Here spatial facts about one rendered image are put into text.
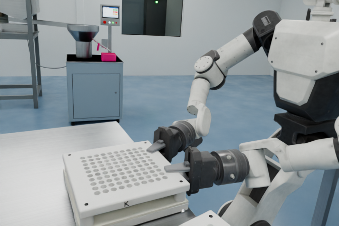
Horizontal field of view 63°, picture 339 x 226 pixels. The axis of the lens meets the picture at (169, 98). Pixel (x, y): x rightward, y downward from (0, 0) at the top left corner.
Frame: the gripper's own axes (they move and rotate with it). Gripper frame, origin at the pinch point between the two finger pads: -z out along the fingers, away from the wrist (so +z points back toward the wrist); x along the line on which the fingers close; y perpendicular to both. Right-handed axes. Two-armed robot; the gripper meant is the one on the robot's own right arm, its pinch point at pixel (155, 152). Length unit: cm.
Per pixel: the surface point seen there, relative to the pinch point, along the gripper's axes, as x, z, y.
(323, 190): 54, 111, -49
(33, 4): -40, 163, 293
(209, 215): -1.1, -16.7, -23.6
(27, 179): 6.4, -23.1, 24.2
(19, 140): 6.5, -11.1, 46.9
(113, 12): -37, 207, 202
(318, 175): 91, 206, -48
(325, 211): 66, 109, -52
